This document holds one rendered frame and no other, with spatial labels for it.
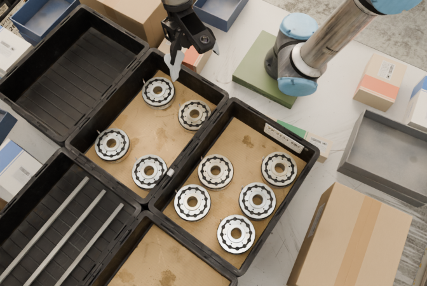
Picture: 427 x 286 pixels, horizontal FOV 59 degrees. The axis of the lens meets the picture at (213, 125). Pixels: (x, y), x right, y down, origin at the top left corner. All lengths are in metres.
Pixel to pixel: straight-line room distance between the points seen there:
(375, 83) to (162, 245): 0.87
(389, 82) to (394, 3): 0.55
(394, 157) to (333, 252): 0.40
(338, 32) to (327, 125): 0.44
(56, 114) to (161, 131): 0.34
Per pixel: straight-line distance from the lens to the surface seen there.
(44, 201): 1.22
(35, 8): 1.63
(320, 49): 1.06
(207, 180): 1.09
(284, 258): 1.23
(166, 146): 1.16
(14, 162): 1.34
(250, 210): 1.07
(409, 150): 1.37
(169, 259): 1.09
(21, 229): 1.23
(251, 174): 1.13
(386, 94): 1.40
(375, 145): 1.33
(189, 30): 0.91
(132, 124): 1.21
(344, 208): 1.12
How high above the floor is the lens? 1.91
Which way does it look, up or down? 67 degrees down
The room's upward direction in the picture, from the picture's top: 3 degrees counter-clockwise
